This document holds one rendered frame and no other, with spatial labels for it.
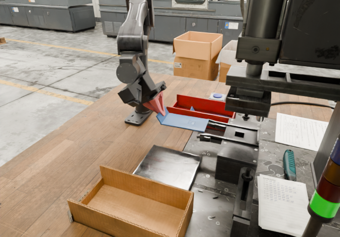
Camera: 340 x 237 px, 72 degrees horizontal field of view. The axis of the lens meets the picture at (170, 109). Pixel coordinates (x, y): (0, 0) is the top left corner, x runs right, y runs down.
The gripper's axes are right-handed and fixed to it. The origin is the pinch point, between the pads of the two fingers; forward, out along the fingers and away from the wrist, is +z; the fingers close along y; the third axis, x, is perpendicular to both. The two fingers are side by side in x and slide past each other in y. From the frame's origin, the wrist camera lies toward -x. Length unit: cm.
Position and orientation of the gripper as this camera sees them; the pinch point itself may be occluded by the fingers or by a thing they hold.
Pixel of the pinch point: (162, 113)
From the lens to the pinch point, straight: 76.6
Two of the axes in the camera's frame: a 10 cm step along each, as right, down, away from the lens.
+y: 8.0, -3.0, -5.1
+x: 3.3, -4.9, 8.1
